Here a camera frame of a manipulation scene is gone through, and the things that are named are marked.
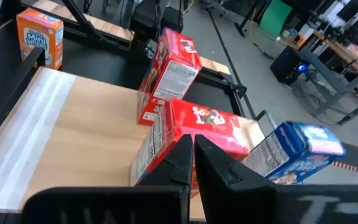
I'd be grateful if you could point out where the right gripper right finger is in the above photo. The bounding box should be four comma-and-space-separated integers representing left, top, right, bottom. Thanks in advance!
195, 133, 358, 224

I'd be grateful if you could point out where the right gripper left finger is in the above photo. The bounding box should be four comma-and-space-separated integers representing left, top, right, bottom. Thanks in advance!
22, 133, 195, 224

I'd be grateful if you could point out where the red Froot Loops cereal box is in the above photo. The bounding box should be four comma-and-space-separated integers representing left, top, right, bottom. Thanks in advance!
129, 98, 250, 200
136, 27, 202, 126

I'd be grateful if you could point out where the blue Frosted Flakes cereal box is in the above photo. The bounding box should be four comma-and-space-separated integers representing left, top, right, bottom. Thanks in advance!
242, 121, 347, 185

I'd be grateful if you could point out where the orange Mini-Wheats cereal box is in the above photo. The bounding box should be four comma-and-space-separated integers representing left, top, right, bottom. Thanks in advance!
16, 7, 64, 71

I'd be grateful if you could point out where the green panel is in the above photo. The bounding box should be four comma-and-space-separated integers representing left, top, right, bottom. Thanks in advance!
259, 0, 293, 38

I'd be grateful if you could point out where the black computer tower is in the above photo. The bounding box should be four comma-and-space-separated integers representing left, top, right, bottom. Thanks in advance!
270, 45, 311, 86

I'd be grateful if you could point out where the grey metal desk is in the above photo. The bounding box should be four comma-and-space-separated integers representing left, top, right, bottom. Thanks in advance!
296, 29, 358, 126

